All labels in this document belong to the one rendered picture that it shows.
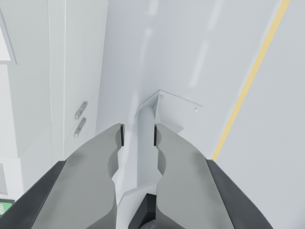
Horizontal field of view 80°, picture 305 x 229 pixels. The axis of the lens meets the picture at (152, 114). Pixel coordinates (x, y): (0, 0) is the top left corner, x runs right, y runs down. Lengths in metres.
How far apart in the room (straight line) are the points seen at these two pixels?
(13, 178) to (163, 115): 1.09
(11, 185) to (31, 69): 0.25
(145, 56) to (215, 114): 0.70
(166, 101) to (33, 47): 1.06
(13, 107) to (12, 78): 0.05
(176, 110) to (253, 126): 0.68
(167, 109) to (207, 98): 0.31
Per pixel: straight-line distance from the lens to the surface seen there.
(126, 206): 0.72
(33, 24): 0.42
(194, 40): 1.31
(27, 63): 0.41
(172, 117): 1.42
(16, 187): 0.51
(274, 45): 1.55
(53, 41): 0.50
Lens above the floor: 1.26
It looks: 63 degrees down
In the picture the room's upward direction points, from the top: 172 degrees clockwise
